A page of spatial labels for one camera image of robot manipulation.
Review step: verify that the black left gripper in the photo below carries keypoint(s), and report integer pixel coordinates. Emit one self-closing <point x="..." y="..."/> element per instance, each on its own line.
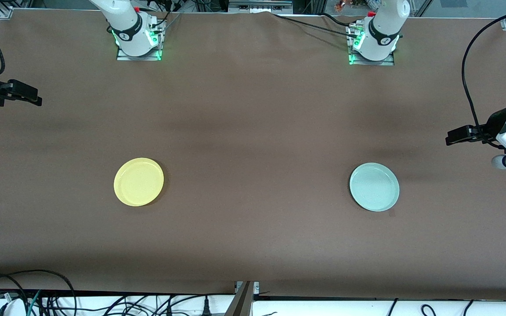
<point x="494" y="122"/>

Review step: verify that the pale green round plate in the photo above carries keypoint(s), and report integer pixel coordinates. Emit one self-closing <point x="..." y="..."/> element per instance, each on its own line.
<point x="374" y="187"/>

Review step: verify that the yellow round plate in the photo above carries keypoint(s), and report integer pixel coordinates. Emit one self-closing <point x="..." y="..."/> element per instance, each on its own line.
<point x="139" y="182"/>

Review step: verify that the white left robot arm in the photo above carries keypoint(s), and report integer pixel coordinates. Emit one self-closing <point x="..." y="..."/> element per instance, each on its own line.
<point x="380" y="30"/>

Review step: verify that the brown table cover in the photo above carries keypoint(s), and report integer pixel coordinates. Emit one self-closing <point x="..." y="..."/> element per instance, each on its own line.
<point x="253" y="109"/>

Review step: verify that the black power plug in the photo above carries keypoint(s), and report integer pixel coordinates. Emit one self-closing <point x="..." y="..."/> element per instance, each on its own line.
<point x="206" y="307"/>

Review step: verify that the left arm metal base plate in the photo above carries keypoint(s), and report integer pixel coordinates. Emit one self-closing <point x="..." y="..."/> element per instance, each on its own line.
<point x="374" y="62"/>

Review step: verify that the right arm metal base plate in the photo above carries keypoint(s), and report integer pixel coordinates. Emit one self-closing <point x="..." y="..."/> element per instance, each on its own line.
<point x="139" y="58"/>

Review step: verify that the aluminium frame beam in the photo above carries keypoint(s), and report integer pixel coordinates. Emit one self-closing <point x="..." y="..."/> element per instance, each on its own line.
<point x="259" y="4"/>

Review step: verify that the aluminium frame post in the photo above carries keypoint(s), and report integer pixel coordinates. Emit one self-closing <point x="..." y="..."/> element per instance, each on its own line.
<point x="245" y="300"/>

